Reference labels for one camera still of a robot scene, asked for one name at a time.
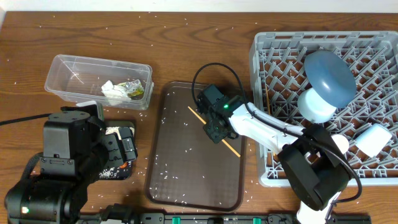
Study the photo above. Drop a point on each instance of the light blue cup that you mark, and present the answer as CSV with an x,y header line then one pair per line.
x,y
373,140

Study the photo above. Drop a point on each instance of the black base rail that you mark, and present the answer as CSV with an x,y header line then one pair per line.
x,y
124,214

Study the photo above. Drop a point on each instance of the clear plastic bin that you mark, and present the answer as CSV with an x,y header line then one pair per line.
x,y
79,79

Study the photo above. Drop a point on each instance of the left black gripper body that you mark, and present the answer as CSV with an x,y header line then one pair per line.
x,y
123,148

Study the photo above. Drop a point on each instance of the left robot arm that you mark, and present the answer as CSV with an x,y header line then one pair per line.
x,y
79,147

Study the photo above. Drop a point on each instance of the white napkin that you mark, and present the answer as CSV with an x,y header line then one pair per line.
x,y
114,94

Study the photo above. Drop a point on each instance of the brown serving tray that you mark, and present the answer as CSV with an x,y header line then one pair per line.
x,y
186,167

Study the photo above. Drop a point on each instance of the pink cup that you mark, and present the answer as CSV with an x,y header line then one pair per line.
x,y
341,142

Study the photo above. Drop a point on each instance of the grey dishwasher rack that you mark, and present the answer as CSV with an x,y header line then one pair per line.
x,y
276,59

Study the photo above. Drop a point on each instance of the wooden chopstick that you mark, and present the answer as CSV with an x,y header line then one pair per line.
x,y
223,141
267,101

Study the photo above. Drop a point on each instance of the black waste tray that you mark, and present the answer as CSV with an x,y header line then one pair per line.
x,y
117,174

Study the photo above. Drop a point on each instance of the green snack wrapper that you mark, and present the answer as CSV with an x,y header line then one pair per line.
x,y
132,88

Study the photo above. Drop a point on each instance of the orange carrot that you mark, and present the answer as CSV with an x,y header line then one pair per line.
x,y
123,166

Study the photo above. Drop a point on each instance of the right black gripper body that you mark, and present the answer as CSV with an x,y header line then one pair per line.
x,y
215,132

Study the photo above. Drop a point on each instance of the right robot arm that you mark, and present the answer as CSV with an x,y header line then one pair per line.
x,y
312,159

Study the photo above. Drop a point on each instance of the large blue plate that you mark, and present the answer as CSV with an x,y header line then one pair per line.
x,y
330,77

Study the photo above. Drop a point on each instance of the light blue rice bowl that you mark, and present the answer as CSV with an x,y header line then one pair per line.
x,y
314,108

